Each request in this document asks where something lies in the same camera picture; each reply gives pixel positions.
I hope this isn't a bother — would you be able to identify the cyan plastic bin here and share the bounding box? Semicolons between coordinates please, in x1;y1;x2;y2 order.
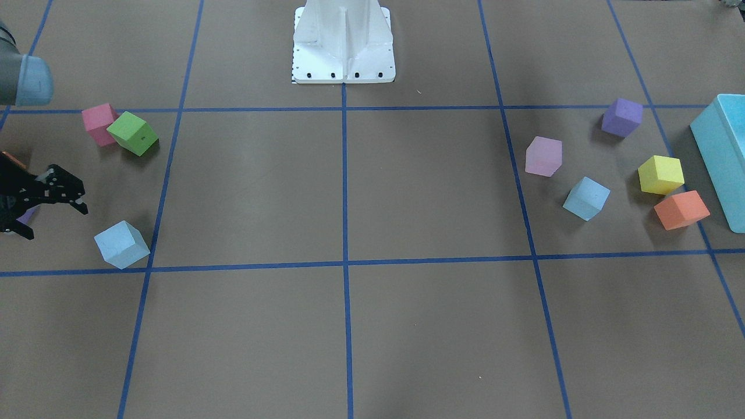
690;94;744;234

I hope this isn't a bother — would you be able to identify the orange foam block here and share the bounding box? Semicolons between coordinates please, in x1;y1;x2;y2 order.
654;190;711;230

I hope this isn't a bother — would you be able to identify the light blue foam block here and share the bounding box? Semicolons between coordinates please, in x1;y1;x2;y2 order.
562;177;611;222
94;221;151;269

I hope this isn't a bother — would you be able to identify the light pink foam block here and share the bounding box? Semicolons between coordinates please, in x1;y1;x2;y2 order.
525;136;562;177

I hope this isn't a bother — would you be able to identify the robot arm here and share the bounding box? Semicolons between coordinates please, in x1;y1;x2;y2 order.
1;23;88;240

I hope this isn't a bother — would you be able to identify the pink foam block by green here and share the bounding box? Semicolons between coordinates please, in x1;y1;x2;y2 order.
81;103;119;147

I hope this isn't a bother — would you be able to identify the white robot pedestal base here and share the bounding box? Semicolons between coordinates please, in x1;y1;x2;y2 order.
291;1;396;84

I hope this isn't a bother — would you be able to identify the purple foam block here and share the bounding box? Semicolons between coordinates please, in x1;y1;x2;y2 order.
601;98;644;138
17;206;38;225

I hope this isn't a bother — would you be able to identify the yellow foam block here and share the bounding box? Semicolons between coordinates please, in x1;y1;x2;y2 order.
637;155;686;196

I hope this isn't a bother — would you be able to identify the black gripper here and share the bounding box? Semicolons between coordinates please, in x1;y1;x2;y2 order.
1;153;88;240

